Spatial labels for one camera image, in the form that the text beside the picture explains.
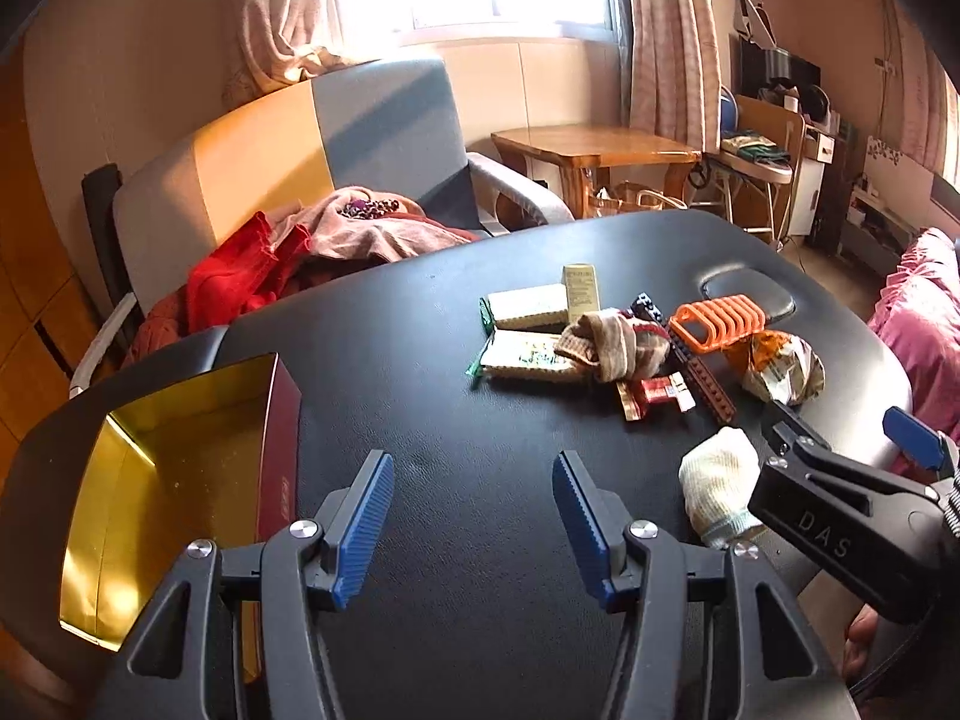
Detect orange snack bag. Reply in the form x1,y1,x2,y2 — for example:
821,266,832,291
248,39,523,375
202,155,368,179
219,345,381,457
740,330,825,406

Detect white sock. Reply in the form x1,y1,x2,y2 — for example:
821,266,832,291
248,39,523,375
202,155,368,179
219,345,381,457
679,426,761,550

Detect orange plastic rack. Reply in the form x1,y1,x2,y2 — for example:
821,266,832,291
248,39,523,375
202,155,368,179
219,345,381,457
669,294,766,355

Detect red candy wrapper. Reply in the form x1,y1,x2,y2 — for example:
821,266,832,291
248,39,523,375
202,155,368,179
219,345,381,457
617,372,695,422

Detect brown striped sock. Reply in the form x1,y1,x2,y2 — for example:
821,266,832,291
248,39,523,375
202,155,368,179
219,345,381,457
555,309,670,383

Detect small green tea carton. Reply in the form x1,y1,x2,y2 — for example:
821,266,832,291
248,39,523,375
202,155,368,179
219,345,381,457
562,263,601,323

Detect green cracker pack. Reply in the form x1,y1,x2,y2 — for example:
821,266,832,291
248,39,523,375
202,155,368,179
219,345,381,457
480,283,568,330
467,330,590,383

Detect person's hand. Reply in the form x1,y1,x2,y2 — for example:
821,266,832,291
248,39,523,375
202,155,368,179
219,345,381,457
841,605,880,684

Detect pink bedding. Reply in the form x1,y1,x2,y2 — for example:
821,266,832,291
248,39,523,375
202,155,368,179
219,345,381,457
867,227,960,442

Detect red box gold interior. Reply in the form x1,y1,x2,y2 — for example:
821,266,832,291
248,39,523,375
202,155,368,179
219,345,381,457
59,355,301,650

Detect cluttered white desk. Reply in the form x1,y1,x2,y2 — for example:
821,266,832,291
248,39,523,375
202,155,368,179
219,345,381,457
706,86,836,247

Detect wooden side table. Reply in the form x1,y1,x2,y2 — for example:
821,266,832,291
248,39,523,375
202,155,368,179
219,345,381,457
490,124,703,220

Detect pink striped curtain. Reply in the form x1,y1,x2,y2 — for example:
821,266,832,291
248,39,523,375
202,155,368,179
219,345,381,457
630,0,721,153

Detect red garment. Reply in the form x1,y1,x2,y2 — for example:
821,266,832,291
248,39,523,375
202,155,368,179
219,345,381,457
124,211,309,367

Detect pink garment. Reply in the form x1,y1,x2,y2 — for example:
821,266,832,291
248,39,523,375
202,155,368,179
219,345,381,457
267,185,480,263

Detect grey armchair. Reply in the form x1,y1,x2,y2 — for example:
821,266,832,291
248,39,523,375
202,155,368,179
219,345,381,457
70,54,573,395

